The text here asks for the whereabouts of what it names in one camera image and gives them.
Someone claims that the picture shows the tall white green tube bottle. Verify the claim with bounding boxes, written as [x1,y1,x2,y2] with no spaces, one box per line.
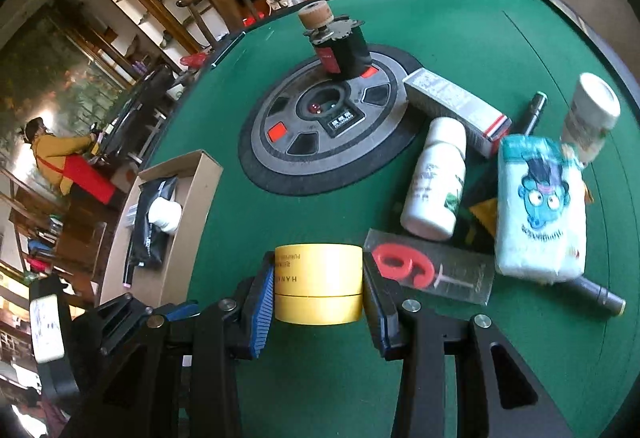
[561,72,620,166]

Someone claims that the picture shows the white bottle green label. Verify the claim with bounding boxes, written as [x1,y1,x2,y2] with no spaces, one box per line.
[400,117,466,241]

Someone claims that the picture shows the cardboard box tray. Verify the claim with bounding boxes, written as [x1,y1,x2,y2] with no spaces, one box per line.
[100,150,222,307]

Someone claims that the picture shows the tissue pack blue cartoon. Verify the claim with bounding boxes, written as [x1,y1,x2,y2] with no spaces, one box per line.
[495,135,587,284]

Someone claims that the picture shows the wooden chair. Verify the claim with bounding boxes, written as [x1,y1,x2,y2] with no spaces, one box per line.
[176,0,260,50]

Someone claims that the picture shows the black marker yellow cap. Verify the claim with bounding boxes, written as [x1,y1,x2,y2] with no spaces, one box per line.
[562,276,627,317]

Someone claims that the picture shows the yellow tape roll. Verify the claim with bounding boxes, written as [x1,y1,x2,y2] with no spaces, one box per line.
[273,243,363,325]

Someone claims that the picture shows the black ink bottle cork stopper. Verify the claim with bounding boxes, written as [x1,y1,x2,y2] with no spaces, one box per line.
[297,1,372,80]

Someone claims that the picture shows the black foil pouch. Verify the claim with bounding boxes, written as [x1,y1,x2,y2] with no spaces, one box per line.
[127,176,178,269]

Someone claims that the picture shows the person yellow jacket red apron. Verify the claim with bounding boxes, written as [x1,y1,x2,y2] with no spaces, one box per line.
[18,117,119,206]

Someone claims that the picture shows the landscape wall painting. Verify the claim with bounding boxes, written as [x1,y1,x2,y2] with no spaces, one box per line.
[1,5,130,165]

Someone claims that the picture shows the yellow chips bag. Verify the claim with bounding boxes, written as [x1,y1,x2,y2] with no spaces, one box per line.
[469,198,498,238]

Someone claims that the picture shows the white bottle red label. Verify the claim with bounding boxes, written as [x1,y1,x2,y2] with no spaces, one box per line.
[148,197,182,235]

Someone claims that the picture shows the clear pack red number nine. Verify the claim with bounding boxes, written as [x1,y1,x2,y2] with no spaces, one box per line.
[363,229,495,306]

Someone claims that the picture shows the black marker green cap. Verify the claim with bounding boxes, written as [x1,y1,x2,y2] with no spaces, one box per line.
[510,92,548,136]

